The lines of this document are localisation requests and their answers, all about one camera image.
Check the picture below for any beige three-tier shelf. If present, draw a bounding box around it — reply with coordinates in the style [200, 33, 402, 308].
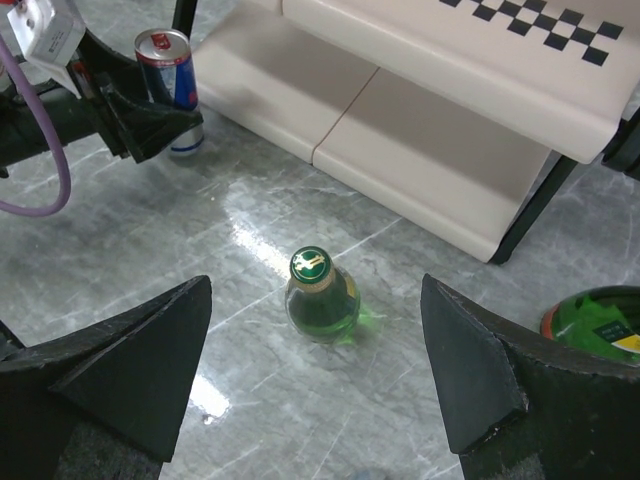
[194, 1, 639, 264]

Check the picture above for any blue energy drink can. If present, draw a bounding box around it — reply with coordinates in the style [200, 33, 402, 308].
[133, 28, 205, 159]

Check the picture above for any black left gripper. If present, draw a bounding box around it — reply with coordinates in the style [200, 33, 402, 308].
[1, 32, 203, 174]

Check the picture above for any green Perrier bottle centre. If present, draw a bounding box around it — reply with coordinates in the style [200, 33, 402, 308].
[284, 245, 361, 344]

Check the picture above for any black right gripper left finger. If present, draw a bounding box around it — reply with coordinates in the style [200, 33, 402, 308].
[1, 275, 212, 479]

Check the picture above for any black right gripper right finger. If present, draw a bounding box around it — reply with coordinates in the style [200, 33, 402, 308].
[420, 275, 639, 479]

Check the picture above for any green bottle far right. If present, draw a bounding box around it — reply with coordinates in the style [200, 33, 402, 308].
[540, 285, 639, 366]

